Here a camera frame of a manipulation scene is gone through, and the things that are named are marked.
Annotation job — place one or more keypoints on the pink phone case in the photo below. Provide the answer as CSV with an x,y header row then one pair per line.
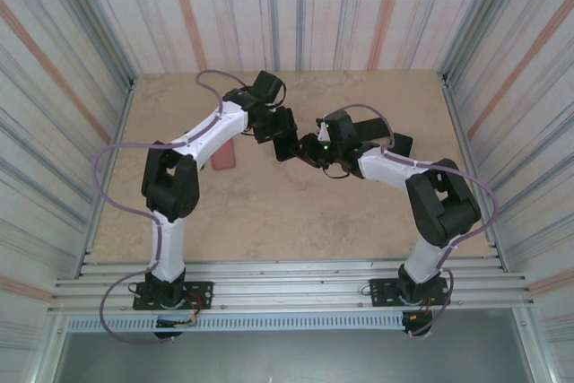
x,y
224,159

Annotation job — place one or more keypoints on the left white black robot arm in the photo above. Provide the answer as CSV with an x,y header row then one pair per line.
x,y
170,185

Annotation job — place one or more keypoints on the black connector box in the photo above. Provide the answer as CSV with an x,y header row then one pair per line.
x,y
414,322
168,334

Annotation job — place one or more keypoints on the grey metal panel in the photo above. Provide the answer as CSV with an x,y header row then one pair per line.
x,y
287,356

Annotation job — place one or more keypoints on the aluminium front rail frame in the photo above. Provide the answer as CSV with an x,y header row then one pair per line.
x,y
287,284

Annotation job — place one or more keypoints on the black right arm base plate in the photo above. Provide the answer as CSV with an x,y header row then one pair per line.
x,y
381,293

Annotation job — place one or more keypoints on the aluminium side rail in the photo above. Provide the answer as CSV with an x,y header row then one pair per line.
x,y
502,264
123,114

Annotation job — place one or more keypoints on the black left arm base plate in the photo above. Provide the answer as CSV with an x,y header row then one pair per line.
x,y
202,295

